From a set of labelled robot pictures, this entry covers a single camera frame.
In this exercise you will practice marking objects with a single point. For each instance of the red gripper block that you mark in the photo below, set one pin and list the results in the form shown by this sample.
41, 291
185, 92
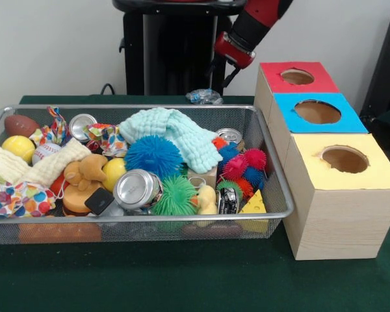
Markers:
235, 53

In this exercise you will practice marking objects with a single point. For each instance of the clear plastic bottle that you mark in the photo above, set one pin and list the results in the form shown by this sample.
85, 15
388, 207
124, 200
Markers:
204, 97

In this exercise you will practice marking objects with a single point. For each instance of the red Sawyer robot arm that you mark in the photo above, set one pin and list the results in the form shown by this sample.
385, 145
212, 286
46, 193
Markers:
256, 16

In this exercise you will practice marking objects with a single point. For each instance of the wooden box with three holes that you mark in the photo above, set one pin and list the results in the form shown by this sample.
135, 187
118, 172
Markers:
338, 221

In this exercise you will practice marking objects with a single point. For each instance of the mint green waffle cloth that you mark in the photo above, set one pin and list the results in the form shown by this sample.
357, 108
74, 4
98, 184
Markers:
182, 136

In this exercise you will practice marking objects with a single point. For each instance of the blue spiky rubber ball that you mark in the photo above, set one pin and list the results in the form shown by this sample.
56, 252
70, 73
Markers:
154, 156

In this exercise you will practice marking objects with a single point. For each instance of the green spiky rubber ball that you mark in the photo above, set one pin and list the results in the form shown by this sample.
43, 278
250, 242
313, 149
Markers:
177, 196

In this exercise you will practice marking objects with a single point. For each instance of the yellow cheese wedge toy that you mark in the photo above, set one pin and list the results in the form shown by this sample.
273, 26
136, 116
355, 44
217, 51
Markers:
255, 206

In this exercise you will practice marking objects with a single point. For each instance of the silver drink can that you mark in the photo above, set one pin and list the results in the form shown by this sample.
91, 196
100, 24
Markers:
136, 191

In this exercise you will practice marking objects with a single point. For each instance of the brown plush toy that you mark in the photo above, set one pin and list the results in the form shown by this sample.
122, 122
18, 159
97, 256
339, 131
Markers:
86, 170

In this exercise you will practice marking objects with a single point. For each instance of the cream waffle cloth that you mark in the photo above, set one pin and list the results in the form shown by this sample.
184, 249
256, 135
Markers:
52, 162

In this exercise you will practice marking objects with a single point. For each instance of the white toy baseball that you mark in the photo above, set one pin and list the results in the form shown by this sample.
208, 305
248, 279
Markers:
46, 152

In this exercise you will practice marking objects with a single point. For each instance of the brown toy football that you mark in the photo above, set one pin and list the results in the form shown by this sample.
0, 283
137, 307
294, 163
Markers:
21, 125

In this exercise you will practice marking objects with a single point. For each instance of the dark green table cloth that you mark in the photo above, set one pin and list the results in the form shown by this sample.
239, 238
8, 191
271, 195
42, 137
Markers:
182, 282

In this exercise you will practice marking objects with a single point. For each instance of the yellow tennis ball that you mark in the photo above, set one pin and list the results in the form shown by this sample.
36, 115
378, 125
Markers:
18, 148

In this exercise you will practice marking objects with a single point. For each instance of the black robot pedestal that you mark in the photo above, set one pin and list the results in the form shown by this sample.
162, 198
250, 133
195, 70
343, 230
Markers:
133, 48

